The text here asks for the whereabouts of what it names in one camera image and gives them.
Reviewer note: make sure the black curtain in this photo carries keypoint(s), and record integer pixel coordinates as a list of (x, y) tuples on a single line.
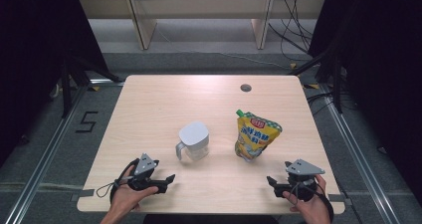
[(36, 51), (384, 68)]

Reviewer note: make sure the person's right hand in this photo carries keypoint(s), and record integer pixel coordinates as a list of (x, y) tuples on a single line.
[(313, 207)]

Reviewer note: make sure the beige desk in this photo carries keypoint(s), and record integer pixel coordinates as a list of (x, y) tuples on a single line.
[(199, 5)]

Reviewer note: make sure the grey tape piece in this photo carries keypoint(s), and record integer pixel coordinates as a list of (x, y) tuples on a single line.
[(341, 199), (83, 194)]

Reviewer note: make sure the person's left hand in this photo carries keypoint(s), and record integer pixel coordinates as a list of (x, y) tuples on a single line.
[(124, 197)]

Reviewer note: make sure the metal floor rail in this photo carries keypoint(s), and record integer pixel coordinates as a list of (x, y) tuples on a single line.
[(358, 151), (46, 151)]

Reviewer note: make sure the yellow black floor tape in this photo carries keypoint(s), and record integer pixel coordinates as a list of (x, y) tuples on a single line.
[(311, 86), (94, 88)]

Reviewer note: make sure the yellow pouch with green cap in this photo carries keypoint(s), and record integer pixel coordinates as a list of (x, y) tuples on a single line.
[(257, 137)]

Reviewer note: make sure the black stand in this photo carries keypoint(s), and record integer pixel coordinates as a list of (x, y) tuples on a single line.
[(331, 71), (71, 81)]

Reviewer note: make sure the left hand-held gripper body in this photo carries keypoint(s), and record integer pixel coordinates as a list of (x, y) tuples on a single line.
[(145, 166)]

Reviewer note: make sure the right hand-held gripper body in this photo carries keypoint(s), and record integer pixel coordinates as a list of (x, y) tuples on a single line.
[(300, 180)]

